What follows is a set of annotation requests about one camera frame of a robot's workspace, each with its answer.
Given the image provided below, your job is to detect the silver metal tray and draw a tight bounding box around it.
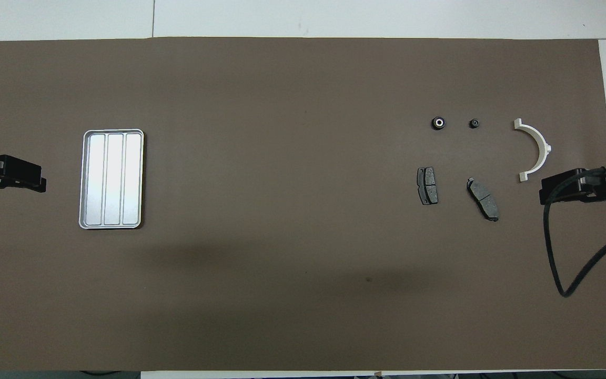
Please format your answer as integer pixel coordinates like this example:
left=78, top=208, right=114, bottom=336
left=78, top=129, right=145, bottom=230

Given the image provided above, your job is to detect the long dark brake pad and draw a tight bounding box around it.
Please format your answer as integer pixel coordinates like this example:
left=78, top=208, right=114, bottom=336
left=466, top=177, right=500, bottom=222

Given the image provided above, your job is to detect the short dark brake pad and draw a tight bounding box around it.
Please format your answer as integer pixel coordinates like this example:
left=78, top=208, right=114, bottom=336
left=417, top=166, right=439, bottom=206

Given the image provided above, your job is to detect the brown table mat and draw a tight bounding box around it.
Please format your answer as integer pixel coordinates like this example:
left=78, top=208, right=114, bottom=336
left=0, top=37, right=606, bottom=372

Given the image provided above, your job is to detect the white semicircular plastic bracket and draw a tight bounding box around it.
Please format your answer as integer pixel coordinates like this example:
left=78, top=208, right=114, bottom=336
left=513, top=118, right=552, bottom=183

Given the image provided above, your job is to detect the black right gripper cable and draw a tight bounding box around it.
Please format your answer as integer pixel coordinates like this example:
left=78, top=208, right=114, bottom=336
left=543, top=165, right=606, bottom=298

